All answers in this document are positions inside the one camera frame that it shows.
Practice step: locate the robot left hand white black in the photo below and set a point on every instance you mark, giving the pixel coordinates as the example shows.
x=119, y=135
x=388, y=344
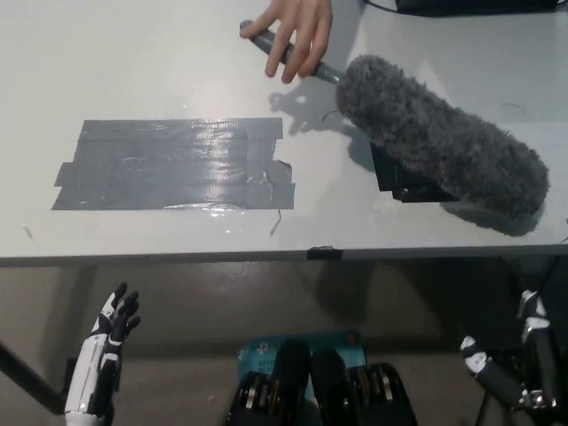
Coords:
x=89, y=368

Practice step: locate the black device on desk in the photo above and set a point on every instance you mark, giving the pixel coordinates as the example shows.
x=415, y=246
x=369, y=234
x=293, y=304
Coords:
x=479, y=6

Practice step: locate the small black tape piece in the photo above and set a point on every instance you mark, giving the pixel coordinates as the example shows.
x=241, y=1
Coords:
x=325, y=253

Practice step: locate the grey fluffy duster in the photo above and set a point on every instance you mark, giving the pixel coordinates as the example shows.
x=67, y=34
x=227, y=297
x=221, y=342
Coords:
x=435, y=142

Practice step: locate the grey duct tape patch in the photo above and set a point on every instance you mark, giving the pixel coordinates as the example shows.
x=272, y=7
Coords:
x=177, y=164

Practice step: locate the person's bare hand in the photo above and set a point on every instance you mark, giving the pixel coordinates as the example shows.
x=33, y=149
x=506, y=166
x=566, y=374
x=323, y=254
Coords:
x=306, y=26

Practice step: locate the black table leg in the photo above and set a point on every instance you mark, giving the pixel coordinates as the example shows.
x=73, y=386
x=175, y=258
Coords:
x=26, y=377

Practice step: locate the robot right hand white black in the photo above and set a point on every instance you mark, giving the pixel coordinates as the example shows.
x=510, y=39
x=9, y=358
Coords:
x=539, y=355

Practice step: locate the black tape marked spot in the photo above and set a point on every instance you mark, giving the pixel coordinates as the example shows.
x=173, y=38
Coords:
x=390, y=177

